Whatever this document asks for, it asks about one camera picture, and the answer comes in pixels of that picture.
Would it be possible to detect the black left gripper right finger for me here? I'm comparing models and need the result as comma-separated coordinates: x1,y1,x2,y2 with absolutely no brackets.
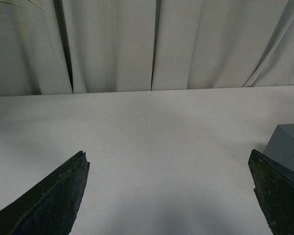
248,149,294,235

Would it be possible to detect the white curtain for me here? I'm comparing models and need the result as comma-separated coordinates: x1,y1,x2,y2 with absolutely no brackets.
0,0,294,96

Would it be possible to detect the gray cube base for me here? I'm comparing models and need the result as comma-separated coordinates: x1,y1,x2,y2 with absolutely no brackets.
264,124,294,172

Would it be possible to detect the green plant leaf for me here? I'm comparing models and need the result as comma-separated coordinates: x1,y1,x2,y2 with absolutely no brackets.
0,0,55,18

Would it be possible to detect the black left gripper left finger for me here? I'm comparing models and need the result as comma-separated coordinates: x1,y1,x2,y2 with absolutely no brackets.
0,151,90,235

